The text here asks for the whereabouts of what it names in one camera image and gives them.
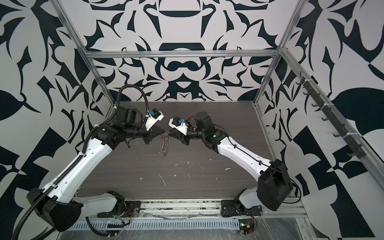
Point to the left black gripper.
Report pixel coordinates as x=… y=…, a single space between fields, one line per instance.
x=153 y=131

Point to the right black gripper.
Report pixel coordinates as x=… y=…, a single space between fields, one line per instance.
x=184 y=138

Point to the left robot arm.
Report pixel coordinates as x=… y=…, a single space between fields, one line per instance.
x=57 y=204

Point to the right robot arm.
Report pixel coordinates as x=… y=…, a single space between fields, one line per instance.
x=273 y=182

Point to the small circuit board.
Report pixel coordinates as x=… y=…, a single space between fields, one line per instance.
x=247 y=228

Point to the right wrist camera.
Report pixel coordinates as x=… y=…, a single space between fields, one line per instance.
x=179 y=124

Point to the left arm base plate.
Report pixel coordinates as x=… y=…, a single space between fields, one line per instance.
x=123 y=210

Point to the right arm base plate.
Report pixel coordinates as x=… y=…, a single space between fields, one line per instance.
x=232 y=208

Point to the white slotted cable duct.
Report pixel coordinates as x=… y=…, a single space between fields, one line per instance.
x=162 y=224

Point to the aluminium front rail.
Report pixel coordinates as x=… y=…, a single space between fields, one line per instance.
x=206 y=208

